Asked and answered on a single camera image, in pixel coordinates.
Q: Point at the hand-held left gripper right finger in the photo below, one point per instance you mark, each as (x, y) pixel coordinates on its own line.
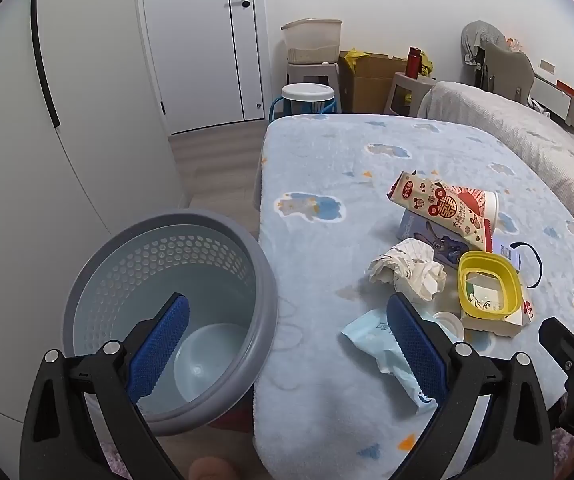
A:
(417, 345)

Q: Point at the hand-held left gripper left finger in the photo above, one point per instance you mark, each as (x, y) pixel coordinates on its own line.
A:
(162, 345)

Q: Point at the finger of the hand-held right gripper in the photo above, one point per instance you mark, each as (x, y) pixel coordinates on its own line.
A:
(559, 337)

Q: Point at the light blue wipe packet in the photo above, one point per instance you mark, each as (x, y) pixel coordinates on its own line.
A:
(372, 335)

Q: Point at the small white cardboard box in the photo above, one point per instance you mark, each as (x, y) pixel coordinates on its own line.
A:
(492, 326)

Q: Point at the yellow plastic lid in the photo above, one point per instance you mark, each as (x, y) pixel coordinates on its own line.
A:
(515, 285)

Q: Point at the black hair band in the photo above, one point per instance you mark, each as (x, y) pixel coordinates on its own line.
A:
(538, 265)

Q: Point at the white paper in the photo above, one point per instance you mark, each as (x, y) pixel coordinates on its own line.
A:
(407, 270)

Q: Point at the grey perforated waste basket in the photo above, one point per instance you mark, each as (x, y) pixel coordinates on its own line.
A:
(132, 270)

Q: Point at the small white round cap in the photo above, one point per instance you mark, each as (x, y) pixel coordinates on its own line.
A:
(449, 325)

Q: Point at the small white card packet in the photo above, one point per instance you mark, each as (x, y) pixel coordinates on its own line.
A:
(509, 254)

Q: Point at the person's knee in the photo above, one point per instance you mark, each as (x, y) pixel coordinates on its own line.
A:
(212, 470)

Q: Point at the beige sofa cover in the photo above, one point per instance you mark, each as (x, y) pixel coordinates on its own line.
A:
(517, 120)

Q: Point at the white low cabinet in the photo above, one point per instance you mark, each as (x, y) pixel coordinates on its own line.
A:
(552, 97)

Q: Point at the white wardrobe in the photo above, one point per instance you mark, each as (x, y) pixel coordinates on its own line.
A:
(92, 110)

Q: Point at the grey plastic stool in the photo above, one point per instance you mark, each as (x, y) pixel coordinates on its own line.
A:
(312, 70)
(407, 85)

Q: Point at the beige chair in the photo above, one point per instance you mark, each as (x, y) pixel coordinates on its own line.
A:
(509, 67)

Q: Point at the brown cardboard box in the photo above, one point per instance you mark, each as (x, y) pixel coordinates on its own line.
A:
(372, 85)

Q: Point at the blue stool with white seat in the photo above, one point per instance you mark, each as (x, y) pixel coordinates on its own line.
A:
(307, 92)

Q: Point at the red bottle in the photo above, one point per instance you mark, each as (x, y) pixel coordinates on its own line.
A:
(413, 62)

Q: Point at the yellow plastic bag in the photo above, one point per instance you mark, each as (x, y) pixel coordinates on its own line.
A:
(353, 62)

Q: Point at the grey clothing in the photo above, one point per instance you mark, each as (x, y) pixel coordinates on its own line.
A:
(477, 35)

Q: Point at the white door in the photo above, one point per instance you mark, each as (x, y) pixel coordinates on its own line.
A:
(192, 35)

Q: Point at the clear plastic storage bin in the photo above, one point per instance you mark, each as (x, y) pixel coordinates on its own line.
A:
(312, 40)

